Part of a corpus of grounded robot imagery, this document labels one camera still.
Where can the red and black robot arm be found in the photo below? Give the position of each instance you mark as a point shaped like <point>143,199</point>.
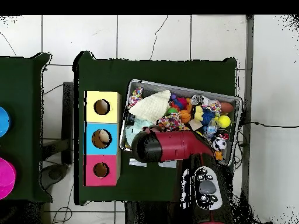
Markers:
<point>172,145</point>

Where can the wooden box with three holes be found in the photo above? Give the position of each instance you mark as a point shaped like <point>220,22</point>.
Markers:
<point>113,112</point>

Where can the silver mesh bin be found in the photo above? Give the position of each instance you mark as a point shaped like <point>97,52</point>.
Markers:
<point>186,92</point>

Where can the mint green cloth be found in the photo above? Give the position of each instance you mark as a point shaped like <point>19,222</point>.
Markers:
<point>135,130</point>

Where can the cream waffle cloth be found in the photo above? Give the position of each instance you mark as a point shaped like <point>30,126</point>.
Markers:
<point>151,107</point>

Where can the confetti print cloth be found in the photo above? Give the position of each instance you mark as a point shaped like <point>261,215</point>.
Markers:
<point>171,121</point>

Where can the green spiky ball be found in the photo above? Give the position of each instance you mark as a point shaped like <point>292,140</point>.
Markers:
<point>172,111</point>

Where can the polka dot cloth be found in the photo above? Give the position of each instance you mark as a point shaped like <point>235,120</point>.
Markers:
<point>136,96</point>

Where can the orange toy basketball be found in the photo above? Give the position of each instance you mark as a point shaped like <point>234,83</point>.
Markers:
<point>185,116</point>

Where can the white tape label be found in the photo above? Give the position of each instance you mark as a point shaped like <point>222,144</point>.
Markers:
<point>168,165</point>
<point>136,163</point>

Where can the black and white soccer ball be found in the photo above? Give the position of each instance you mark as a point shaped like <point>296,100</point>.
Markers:
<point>220,144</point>

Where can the yellow ball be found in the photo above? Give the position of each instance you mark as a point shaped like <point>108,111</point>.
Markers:
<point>224,121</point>

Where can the orange plastic block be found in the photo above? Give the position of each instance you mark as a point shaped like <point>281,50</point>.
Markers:
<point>218,155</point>

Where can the dark green side table cloth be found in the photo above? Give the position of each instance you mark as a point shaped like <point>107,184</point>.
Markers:
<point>23,93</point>

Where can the blue round disc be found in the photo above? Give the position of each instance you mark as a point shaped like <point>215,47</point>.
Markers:
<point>4,121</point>

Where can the magenta round disc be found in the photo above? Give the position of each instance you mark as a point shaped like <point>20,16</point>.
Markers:
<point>7,178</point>

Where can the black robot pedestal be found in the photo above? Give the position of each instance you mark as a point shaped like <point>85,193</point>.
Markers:
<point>149,214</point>

